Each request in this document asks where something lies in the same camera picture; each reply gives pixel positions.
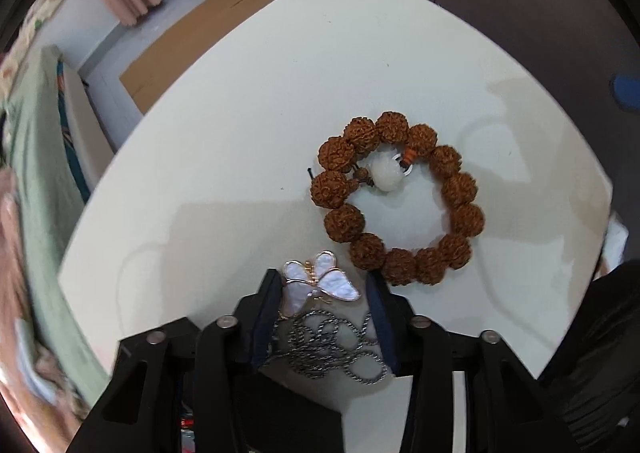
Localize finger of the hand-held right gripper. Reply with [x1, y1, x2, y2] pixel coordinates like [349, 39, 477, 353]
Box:
[611, 74, 640, 111]

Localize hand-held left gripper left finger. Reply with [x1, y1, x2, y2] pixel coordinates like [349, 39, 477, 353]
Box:
[67, 269, 283, 453]

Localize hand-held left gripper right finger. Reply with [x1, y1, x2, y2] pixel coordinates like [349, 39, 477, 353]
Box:
[365, 270, 583, 453]

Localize brown rudraksha bead bracelet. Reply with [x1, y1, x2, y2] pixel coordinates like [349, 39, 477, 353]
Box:
[307, 110, 487, 288]

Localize person's dark clothing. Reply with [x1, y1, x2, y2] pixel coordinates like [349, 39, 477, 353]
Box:
[540, 258, 640, 453]

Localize butterfly pendant chain necklace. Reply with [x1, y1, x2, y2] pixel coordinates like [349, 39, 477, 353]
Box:
[267, 250, 388, 384]

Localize bed with green sheet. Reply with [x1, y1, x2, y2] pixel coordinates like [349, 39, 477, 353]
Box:
[0, 45, 121, 434]

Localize white square table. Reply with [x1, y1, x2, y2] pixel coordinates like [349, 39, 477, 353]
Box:
[56, 0, 615, 453]

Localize brown cardboard sheet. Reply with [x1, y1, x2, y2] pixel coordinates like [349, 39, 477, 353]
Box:
[119, 0, 274, 114]

